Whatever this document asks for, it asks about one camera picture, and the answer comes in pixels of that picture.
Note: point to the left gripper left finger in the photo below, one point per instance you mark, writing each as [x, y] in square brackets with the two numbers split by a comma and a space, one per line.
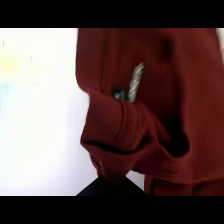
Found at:
[98, 189]

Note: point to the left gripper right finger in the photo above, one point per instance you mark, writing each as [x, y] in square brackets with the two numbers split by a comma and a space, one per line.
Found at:
[126, 189]

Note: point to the dark red T-shirt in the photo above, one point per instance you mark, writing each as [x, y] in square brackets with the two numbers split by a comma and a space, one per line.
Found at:
[173, 110]

